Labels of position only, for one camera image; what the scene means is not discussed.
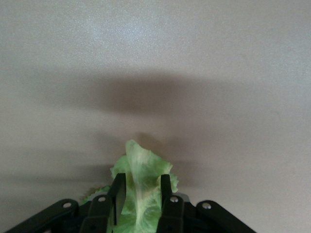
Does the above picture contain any green lettuce leaf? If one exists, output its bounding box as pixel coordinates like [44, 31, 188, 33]
[82, 139, 180, 233]

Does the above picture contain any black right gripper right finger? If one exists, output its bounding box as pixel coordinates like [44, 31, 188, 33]
[156, 174, 258, 233]

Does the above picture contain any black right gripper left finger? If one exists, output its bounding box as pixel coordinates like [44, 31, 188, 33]
[4, 172, 127, 233]

